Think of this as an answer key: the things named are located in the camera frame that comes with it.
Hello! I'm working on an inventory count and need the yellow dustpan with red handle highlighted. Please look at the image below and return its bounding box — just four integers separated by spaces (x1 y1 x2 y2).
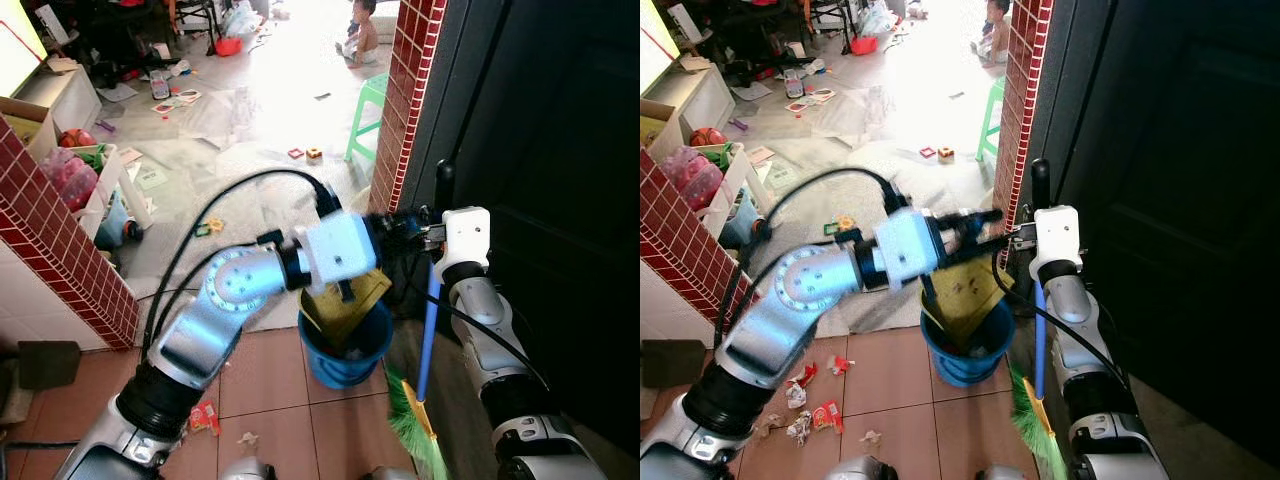
300 268 393 351
920 262 1016 349

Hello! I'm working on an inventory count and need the green broom with blue handle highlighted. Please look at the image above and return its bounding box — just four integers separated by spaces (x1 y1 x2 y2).
1008 158 1069 480
385 160 457 480

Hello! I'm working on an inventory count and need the green plastic stool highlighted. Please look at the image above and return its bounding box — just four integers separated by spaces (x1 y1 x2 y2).
977 75 1006 163
345 72 389 163

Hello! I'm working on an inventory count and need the white shaggy rug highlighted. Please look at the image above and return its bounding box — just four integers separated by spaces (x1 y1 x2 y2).
120 140 386 331
745 140 1001 336

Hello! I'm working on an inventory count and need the dark door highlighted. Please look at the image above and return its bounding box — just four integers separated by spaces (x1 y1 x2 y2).
405 0 641 461
1020 0 1280 471

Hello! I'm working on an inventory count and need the blue plastic bucket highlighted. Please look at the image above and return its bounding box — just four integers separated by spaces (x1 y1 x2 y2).
920 300 1016 389
297 300 394 391

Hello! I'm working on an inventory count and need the seated small child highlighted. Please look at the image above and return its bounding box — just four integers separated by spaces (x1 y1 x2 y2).
338 0 381 69
970 0 1011 66

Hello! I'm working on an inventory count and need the blue toy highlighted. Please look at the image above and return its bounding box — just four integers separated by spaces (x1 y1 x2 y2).
95 190 143 251
725 190 771 251

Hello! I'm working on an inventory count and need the red white crumpled wrapper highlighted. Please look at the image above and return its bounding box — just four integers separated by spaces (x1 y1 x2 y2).
783 362 819 409

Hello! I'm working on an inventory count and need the white shelf rack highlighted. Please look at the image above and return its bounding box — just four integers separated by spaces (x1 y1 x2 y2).
700 143 773 238
75 145 153 238

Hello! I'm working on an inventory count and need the silver robot left leg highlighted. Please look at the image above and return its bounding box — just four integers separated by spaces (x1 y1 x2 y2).
825 455 906 480
218 457 276 480

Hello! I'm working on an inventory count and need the open cardboard box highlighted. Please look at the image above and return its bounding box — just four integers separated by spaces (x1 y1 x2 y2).
0 95 61 163
640 98 687 161

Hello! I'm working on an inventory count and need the pink plastic bag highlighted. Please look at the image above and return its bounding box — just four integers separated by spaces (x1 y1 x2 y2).
665 147 723 211
40 148 101 211

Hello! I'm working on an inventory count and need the dark grey flat object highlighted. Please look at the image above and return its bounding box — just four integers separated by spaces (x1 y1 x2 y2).
15 340 83 391
640 340 707 391

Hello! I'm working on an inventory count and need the white low cabinet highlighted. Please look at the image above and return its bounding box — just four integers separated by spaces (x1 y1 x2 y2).
20 65 103 133
668 65 737 136

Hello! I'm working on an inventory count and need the bright flat screen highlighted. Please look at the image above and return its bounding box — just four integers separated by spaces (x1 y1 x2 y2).
0 0 47 98
640 0 669 93

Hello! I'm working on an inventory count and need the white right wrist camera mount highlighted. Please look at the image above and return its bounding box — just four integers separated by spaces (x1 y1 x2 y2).
1030 205 1083 283
440 207 491 286

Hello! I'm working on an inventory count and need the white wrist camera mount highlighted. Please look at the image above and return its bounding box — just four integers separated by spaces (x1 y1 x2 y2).
300 210 379 291
440 207 491 286
875 207 951 286
1030 205 1083 283

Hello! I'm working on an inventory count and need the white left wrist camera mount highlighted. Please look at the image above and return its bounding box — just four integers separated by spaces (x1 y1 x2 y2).
875 207 951 286
300 210 379 291

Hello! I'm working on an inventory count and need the long black left arm cable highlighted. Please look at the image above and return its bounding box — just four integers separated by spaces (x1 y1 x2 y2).
715 166 911 346
143 168 343 356

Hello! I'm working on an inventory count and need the short black left arm cable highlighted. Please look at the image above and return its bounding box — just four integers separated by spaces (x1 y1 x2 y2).
150 230 291 346
722 228 863 341

